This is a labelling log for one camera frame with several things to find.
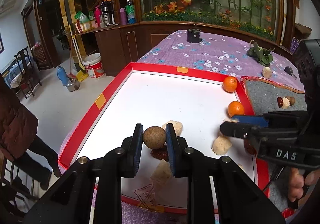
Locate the red-rimmed white tray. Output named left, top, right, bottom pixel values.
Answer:
left=58, top=62, right=270, bottom=214

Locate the steel kettle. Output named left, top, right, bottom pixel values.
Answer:
left=66, top=77, right=81, bottom=93

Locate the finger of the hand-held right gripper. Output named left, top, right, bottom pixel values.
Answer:
left=220, top=122, right=307, bottom=141
left=231, top=111, right=309, bottom=127

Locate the black cylindrical mount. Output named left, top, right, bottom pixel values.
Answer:
left=187, top=24, right=202, bottom=44

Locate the carved wooden piece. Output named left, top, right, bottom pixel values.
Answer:
left=294, top=23, right=312, bottom=37

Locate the green plastic bottle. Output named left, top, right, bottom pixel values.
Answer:
left=125, top=0, right=136, bottom=24

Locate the orange tangerine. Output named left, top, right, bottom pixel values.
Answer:
left=227, top=101, right=245, bottom=117
left=222, top=76, right=238, bottom=93

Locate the black cable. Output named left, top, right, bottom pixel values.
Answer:
left=262, top=166, right=285, bottom=192

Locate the red and white box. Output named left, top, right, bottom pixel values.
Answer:
left=76, top=20, right=98, bottom=33

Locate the dark wooden cabinet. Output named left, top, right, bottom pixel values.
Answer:
left=76, top=22, right=180, bottom=77

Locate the blue thermos flask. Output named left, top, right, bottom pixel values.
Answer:
left=56, top=65, right=68, bottom=87

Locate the white plastic bucket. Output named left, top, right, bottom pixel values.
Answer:
left=82, top=53, right=105, bottom=79

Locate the green toy figure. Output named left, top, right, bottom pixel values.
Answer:
left=247, top=39, right=275, bottom=67

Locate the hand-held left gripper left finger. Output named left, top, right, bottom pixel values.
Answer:
left=22, top=123, right=144, bottom=224

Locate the green and white bag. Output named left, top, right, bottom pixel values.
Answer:
left=74, top=11, right=90, bottom=24

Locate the red-handled broom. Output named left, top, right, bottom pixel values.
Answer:
left=67, top=24, right=78, bottom=78

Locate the dark wooden chair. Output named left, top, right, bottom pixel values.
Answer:
left=14, top=47, right=43, bottom=100
left=0, top=156, right=38, bottom=222

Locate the grey felt mat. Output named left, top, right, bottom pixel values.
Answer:
left=240, top=76, right=310, bottom=212

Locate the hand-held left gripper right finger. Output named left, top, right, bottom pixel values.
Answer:
left=165, top=123, right=287, bottom=224

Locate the yellow dustpan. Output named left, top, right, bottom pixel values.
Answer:
left=72, top=35, right=90, bottom=82

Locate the person's right hand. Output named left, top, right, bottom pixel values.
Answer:
left=287, top=168, right=320, bottom=203

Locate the black key fob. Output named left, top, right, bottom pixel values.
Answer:
left=284, top=65, right=298, bottom=80

